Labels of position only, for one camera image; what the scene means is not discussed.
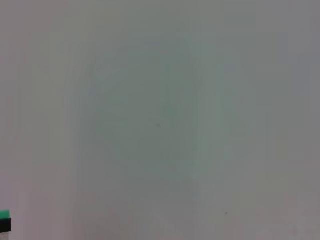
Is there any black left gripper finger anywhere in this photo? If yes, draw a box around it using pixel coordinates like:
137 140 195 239
0 217 13 233

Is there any green capped labelled test tube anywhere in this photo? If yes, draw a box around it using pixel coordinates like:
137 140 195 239
0 209 12 240

